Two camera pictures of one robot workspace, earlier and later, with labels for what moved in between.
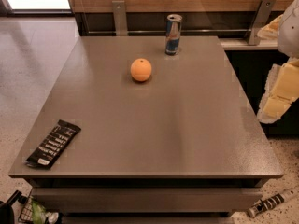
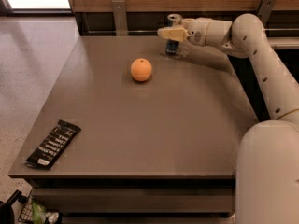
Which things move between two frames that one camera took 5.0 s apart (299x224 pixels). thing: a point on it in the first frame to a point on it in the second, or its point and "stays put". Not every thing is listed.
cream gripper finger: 281,91 to 203,30
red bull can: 173,34 stays put
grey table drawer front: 149,199 stays put
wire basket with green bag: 33,212 stays put
